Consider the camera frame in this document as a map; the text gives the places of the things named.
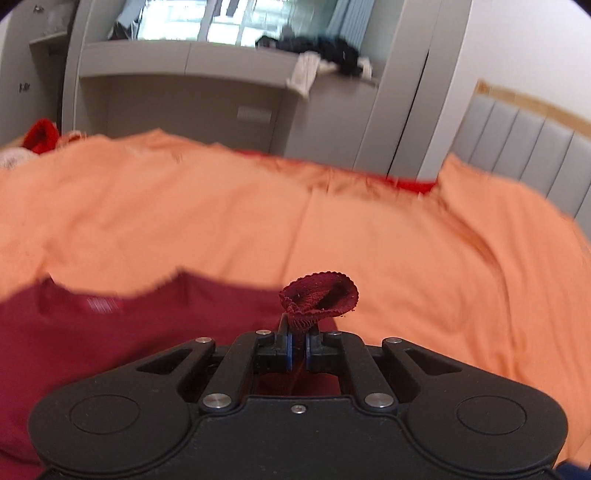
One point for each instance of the grey padded headboard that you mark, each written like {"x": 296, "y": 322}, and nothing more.
{"x": 531, "y": 143}

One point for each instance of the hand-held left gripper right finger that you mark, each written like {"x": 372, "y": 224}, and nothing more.
{"x": 308, "y": 355}

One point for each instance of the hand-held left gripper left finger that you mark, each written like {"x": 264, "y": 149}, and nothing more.
{"x": 288, "y": 351}

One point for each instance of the red knit cloth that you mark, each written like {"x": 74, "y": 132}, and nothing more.
{"x": 41, "y": 136}

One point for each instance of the window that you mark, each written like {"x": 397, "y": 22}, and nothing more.
{"x": 207, "y": 23}

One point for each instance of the dark red garment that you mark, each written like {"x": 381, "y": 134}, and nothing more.
{"x": 92, "y": 346}

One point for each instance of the white cloth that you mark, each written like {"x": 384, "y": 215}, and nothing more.
{"x": 304, "y": 74}

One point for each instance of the grey built-in desk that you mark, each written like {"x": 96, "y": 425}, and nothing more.
{"x": 207, "y": 60}

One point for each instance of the pale patterned cloth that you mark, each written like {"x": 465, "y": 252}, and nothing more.
{"x": 16, "y": 158}

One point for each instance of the orange blanket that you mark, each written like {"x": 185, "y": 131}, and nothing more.
{"x": 184, "y": 207}

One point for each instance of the black clothes pile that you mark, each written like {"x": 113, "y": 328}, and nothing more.
{"x": 323, "y": 48}

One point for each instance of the light blue curtain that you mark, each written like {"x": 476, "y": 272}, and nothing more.
{"x": 351, "y": 21}

